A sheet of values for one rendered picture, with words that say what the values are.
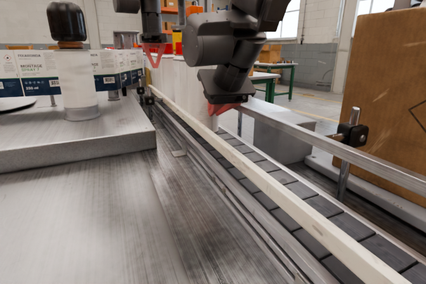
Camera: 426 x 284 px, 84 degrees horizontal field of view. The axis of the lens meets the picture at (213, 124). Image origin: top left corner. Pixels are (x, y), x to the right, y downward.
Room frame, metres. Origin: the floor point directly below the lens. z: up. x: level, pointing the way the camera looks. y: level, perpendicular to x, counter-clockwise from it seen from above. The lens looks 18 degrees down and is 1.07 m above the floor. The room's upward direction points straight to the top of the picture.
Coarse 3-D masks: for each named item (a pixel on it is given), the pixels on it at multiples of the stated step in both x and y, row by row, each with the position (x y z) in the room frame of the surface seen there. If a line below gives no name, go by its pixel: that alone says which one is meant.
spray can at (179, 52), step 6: (180, 42) 0.68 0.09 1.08; (180, 48) 0.68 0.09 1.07; (180, 54) 0.68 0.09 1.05; (174, 60) 0.68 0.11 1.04; (174, 66) 0.68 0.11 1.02; (174, 72) 0.68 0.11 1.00; (174, 78) 0.68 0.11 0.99; (174, 84) 0.68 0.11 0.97; (174, 90) 0.68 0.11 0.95; (180, 90) 0.67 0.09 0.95; (180, 96) 0.67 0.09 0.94; (180, 102) 0.67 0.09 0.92
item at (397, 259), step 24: (240, 144) 0.45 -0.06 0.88; (264, 168) 0.35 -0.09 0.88; (312, 192) 0.28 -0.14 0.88; (288, 216) 0.23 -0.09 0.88; (336, 216) 0.23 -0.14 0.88; (312, 240) 0.19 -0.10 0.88; (360, 240) 0.20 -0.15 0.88; (384, 240) 0.19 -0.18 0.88; (336, 264) 0.17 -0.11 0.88; (408, 264) 0.17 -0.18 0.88
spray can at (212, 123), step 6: (204, 66) 0.50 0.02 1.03; (210, 66) 0.50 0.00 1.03; (216, 66) 0.51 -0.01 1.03; (198, 84) 0.51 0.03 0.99; (198, 90) 0.51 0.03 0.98; (198, 96) 0.51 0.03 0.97; (204, 96) 0.50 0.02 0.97; (198, 102) 0.51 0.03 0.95; (204, 102) 0.50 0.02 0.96; (198, 108) 0.51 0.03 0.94; (204, 108) 0.50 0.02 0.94; (198, 114) 0.51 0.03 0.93; (204, 114) 0.50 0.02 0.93; (198, 120) 0.51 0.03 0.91; (204, 120) 0.50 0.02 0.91; (210, 120) 0.50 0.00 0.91; (216, 120) 0.51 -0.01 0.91; (210, 126) 0.50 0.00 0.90; (216, 126) 0.51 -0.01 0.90; (216, 132) 0.51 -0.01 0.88
